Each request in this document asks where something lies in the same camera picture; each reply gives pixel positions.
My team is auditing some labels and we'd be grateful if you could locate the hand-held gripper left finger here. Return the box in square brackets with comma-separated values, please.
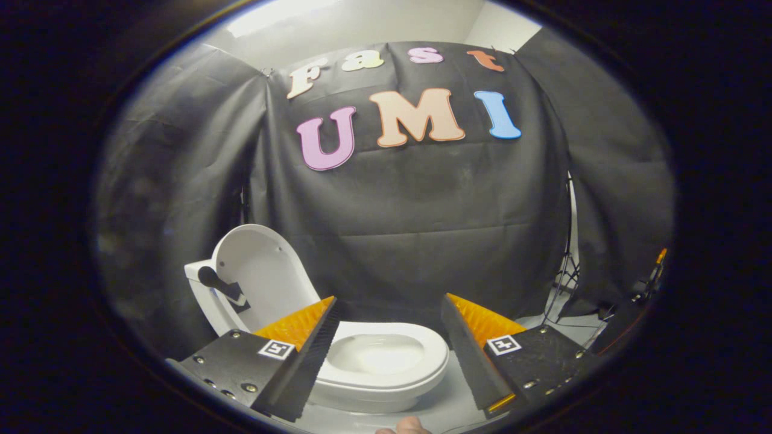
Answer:
[166, 295, 342, 423]

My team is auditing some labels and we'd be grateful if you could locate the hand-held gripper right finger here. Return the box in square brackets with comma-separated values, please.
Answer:
[440, 293, 598, 420]

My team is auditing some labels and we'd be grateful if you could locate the white toilet lid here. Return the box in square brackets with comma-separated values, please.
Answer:
[198, 224, 321, 333]

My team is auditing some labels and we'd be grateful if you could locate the white ceramic toilet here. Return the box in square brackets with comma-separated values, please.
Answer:
[184, 259, 450, 414]

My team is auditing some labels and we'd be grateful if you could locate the black tripod stand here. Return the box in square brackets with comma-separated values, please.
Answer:
[542, 172, 581, 326]

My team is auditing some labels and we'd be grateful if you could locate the black backdrop cloth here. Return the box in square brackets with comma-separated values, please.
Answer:
[93, 27, 675, 362]

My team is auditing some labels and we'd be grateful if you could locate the black device with orange tip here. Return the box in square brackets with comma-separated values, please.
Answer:
[594, 248, 669, 356]

